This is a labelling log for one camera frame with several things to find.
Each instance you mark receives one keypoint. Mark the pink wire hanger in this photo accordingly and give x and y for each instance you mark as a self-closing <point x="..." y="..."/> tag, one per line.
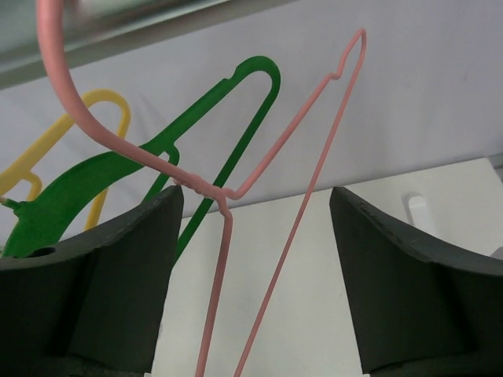
<point x="51" y="44"/>

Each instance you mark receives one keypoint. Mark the yellow hanger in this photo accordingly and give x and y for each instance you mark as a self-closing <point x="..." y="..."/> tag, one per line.
<point x="20" y="170"/>

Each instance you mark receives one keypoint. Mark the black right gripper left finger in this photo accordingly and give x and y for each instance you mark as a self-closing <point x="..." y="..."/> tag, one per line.
<point x="93" y="302"/>

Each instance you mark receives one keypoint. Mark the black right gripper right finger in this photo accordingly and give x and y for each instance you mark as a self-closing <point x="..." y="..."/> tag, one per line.
<point x="419" y="305"/>

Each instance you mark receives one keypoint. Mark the green hanger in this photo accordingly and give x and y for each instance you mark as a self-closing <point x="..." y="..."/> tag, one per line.
<point x="43" y="221"/>

